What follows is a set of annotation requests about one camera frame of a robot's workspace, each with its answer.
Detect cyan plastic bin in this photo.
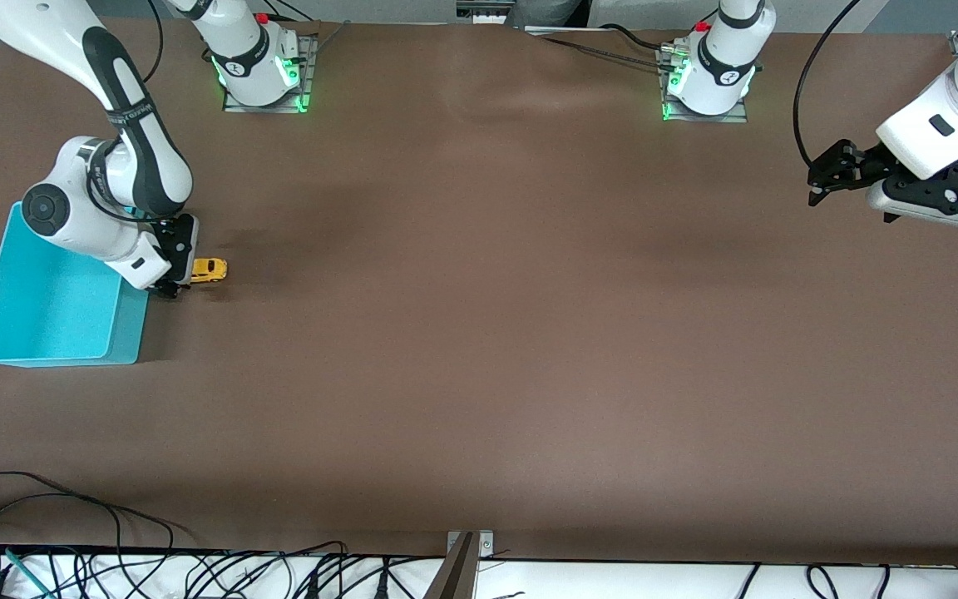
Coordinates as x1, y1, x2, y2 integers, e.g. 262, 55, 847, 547
0, 200, 151, 368

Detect grey metal rod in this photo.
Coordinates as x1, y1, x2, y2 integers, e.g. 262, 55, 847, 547
311, 20, 353, 59

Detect person in grey trousers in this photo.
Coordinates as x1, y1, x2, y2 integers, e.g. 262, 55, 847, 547
512, 0, 588, 27

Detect dark metal pole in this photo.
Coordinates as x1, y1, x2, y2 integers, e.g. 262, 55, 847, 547
421, 532, 478, 599

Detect grey metal arm base plate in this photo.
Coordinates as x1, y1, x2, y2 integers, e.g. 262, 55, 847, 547
658, 46, 750, 124
221, 33, 319, 115

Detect thick black cable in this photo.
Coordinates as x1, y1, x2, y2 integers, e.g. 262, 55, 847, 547
598, 23, 679, 52

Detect long black cable loop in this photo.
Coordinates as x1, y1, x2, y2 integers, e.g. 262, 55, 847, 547
0, 471, 176, 552

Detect thin black cable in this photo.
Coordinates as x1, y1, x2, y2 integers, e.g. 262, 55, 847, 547
539, 35, 667, 69

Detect black base cable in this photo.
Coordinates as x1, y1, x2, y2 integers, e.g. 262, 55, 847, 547
263, 0, 318, 24

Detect silver metal bracket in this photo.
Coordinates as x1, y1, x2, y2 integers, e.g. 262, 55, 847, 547
446, 530, 496, 560

